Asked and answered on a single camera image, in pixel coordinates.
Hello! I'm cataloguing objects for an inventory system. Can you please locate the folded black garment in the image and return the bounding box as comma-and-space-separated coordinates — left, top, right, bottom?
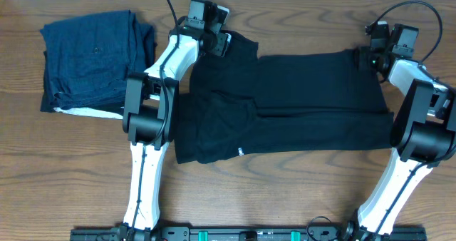
39, 50, 125, 114

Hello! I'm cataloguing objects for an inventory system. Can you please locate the folded dark blue garment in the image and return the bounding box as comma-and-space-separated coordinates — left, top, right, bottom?
39, 9, 157, 111

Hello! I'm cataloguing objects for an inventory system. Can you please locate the folded white garment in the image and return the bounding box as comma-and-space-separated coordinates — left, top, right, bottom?
53, 108, 123, 120

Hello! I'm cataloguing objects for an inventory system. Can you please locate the black polo shirt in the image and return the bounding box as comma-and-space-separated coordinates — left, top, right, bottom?
175, 33, 393, 164

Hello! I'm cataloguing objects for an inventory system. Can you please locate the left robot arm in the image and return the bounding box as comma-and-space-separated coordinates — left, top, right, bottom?
114, 0, 231, 240

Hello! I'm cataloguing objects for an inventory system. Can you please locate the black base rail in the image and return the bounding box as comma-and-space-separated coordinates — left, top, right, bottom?
69, 225, 428, 241

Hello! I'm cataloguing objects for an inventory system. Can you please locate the small looped black cable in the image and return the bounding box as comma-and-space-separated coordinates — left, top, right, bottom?
306, 215, 345, 241

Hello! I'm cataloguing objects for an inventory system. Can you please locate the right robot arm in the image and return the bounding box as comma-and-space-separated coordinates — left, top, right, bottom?
340, 21, 455, 240

